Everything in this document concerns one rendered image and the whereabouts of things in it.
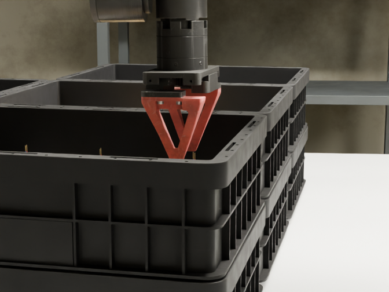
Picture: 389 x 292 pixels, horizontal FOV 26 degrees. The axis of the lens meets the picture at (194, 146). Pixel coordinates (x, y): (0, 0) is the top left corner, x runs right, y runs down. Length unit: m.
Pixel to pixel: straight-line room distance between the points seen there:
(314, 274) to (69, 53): 2.70
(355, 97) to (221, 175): 2.31
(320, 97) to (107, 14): 2.14
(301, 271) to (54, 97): 0.50
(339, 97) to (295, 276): 1.93
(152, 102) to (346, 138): 2.82
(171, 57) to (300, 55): 2.73
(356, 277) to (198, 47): 0.41
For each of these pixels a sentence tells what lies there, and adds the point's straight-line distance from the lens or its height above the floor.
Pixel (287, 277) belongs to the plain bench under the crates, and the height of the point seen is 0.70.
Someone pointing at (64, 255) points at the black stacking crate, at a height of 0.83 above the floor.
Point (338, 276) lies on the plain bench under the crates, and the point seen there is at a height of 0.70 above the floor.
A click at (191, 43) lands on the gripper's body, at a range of 0.92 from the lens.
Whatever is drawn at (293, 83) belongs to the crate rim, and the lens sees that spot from 1.34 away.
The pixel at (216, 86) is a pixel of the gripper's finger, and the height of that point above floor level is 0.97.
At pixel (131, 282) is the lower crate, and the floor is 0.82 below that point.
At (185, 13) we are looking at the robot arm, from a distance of 0.92.
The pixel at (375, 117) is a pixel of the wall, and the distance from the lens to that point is 3.70.
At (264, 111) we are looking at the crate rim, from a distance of 1.04.
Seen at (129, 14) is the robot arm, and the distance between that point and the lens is 0.93.
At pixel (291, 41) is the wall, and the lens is 3.63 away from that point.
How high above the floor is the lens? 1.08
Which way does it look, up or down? 11 degrees down
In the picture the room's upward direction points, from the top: straight up
